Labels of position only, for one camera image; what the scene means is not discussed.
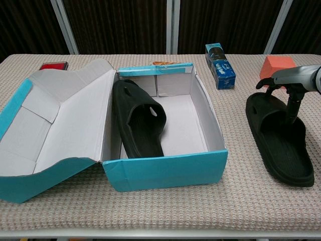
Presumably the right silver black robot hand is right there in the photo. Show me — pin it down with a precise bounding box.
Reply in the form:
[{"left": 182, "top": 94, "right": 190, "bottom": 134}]
[{"left": 255, "top": 64, "right": 319, "bottom": 125}]

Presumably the beige cloth-covered table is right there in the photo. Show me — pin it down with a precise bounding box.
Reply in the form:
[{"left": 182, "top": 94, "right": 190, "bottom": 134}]
[{"left": 0, "top": 54, "right": 321, "bottom": 231}]

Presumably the grey partition post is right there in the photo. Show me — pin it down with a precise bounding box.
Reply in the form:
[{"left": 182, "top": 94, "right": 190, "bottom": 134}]
[
  {"left": 50, "top": 0, "right": 80, "bottom": 55},
  {"left": 165, "top": 0, "right": 181, "bottom": 55},
  {"left": 263, "top": 0, "right": 294, "bottom": 55}
]

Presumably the orange snack packet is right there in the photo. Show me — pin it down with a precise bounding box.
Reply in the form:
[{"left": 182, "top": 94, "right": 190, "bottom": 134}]
[{"left": 150, "top": 60, "right": 177, "bottom": 66}]

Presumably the orange cube block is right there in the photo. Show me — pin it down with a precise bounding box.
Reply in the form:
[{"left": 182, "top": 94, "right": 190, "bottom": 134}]
[{"left": 259, "top": 55, "right": 297, "bottom": 81}]

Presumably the white table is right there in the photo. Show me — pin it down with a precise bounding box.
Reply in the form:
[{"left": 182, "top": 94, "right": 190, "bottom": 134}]
[{"left": 0, "top": 228, "right": 321, "bottom": 239}]

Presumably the light blue cardboard shoe box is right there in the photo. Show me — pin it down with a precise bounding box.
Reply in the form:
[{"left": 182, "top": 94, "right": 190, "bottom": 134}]
[{"left": 0, "top": 59, "right": 229, "bottom": 203}]

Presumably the dark ribbed partition panel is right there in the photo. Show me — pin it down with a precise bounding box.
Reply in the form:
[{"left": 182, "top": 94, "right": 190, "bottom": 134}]
[
  {"left": 62, "top": 0, "right": 168, "bottom": 55},
  {"left": 272, "top": 0, "right": 321, "bottom": 55},
  {"left": 0, "top": 0, "right": 70, "bottom": 62},
  {"left": 177, "top": 0, "right": 284, "bottom": 55}
]

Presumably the black rubber slipper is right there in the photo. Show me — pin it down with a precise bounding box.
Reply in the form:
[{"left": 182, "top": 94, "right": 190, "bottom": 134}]
[
  {"left": 245, "top": 92, "right": 315, "bottom": 188},
  {"left": 111, "top": 79, "right": 168, "bottom": 159}
]

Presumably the small red object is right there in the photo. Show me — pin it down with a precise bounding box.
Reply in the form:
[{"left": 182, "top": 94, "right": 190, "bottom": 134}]
[{"left": 39, "top": 62, "right": 70, "bottom": 71}]

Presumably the blue cookie package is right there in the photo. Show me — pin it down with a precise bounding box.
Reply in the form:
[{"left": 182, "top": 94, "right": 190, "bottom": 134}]
[{"left": 205, "top": 43, "right": 237, "bottom": 90}]

